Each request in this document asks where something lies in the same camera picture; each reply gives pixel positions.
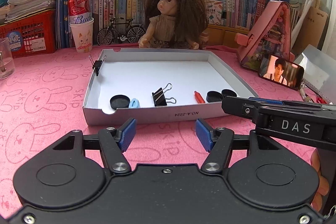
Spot black round lid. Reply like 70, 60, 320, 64
110, 94, 130, 110

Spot red beer can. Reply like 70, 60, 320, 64
68, 0, 91, 25

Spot small plastic jar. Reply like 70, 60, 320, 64
199, 32, 210, 50

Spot wooden desk organizer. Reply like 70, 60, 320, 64
207, 24, 252, 46

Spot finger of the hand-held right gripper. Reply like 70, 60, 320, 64
248, 97, 324, 109
221, 96, 261, 122

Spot large red plastic basket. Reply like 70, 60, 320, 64
0, 9, 57, 59

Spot large black binder clip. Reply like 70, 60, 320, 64
152, 83, 177, 106

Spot white colourful printed box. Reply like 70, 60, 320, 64
205, 0, 224, 26

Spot clear plastic folder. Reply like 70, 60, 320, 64
301, 44, 336, 105

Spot clear glass cup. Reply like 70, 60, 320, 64
0, 38, 16, 80

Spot curly-haired doll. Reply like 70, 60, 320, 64
138, 0, 208, 50

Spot white cardboard box tray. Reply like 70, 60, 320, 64
83, 48, 260, 126

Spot black model bicycle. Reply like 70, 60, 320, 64
97, 17, 146, 46

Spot row of books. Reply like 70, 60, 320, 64
56, 0, 273, 50

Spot white cable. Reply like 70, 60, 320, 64
299, 81, 315, 103

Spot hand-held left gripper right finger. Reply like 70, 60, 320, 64
196, 118, 279, 174

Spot small black binder clip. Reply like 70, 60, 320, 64
89, 55, 107, 76

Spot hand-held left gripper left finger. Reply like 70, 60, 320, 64
52, 118, 137, 174

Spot smartphone with lit screen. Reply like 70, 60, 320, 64
259, 53, 305, 90

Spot brown cardboard box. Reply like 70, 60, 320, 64
291, 6, 328, 56

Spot person's right hand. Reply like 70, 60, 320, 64
310, 149, 330, 212

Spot white plastic pipe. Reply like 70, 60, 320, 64
293, 0, 319, 39

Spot white cat-print paper cup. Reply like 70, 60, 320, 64
69, 17, 94, 53

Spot pink bunny-print cloth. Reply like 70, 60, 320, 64
0, 44, 336, 214

